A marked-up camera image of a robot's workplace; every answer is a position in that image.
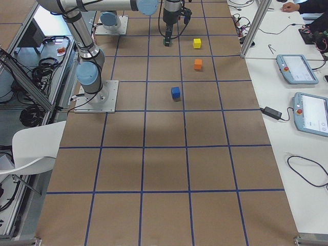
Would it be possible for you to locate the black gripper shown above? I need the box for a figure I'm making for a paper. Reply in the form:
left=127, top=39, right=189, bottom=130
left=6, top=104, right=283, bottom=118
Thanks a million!
left=163, top=9, right=179, bottom=40

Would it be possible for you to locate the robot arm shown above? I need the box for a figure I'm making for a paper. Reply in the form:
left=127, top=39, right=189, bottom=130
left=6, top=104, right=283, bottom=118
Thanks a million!
left=38, top=1, right=157, bottom=104
left=100, top=1, right=192, bottom=47

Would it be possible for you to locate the green block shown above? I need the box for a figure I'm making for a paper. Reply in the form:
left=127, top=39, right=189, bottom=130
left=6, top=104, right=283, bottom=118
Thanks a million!
left=163, top=39, right=172, bottom=47

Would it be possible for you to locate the yellow block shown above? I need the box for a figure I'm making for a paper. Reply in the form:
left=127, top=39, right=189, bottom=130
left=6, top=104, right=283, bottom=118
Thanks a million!
left=193, top=38, right=202, bottom=49

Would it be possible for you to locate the orange block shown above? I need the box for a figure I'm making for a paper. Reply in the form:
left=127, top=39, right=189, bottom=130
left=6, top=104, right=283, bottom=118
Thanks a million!
left=194, top=59, right=203, bottom=71

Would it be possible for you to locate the blue block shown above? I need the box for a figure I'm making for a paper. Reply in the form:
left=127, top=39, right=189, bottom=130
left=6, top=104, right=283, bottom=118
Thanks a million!
left=171, top=87, right=181, bottom=100

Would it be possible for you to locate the black power adapter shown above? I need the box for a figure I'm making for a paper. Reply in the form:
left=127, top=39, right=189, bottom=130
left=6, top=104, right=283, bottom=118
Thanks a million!
left=260, top=107, right=282, bottom=120

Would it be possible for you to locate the far teach pendant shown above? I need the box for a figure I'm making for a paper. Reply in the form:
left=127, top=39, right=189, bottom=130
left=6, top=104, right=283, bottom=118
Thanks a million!
left=276, top=54, right=319, bottom=85

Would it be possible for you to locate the teach pendant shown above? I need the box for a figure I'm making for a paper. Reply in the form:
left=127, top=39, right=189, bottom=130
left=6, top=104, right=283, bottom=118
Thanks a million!
left=293, top=92, right=327, bottom=137
left=276, top=54, right=319, bottom=85

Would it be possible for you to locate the near teach pendant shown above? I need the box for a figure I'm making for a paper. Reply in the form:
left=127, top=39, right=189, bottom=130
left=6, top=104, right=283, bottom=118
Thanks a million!
left=293, top=92, right=327, bottom=137

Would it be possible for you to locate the white chair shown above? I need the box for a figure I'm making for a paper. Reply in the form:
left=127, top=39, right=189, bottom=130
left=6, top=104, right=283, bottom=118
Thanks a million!
left=1, top=121, right=66, bottom=175

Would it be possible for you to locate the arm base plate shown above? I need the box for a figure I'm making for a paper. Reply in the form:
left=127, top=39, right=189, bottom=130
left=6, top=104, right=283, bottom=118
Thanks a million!
left=94, top=15, right=129, bottom=36
left=74, top=80, right=119, bottom=113

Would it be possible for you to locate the aluminium frame post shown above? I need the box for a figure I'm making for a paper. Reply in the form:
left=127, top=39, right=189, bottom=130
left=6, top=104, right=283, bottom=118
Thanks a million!
left=240, top=0, right=272, bottom=58

